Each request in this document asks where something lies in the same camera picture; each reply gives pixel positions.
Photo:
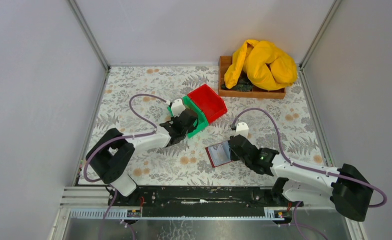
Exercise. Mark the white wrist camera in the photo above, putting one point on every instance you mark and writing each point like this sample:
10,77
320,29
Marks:
176,107
240,128

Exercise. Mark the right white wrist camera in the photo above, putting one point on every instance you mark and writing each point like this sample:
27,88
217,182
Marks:
240,128

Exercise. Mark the red leather card holder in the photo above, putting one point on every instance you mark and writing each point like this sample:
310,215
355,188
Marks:
217,155

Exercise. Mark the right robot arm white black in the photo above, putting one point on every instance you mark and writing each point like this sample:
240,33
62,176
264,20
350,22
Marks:
344,188

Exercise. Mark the card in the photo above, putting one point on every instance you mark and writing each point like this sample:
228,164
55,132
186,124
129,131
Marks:
220,153

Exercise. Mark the green plastic bin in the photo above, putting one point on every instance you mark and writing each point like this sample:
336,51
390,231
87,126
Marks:
203,123

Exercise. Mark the wooden tray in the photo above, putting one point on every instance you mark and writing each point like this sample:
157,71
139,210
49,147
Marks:
224,63

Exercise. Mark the yellow cloth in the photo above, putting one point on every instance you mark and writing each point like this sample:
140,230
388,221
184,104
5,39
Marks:
266,66

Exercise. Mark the floral table mat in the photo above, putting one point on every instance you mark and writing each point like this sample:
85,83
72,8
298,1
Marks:
134,99

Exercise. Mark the dark green item in tray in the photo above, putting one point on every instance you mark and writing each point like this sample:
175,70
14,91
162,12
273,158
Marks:
243,85

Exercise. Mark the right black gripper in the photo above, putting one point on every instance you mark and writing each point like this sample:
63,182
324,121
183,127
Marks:
235,149

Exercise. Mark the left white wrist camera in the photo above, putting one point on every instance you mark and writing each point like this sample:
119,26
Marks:
176,107

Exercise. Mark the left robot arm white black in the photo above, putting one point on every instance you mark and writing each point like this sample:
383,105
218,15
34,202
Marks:
112,153

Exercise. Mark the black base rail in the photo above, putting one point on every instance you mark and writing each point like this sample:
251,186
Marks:
181,201

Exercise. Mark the red plastic bin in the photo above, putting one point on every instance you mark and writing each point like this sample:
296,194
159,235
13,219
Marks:
209,102

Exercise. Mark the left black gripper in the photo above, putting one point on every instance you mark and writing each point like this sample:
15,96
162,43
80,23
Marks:
185,120

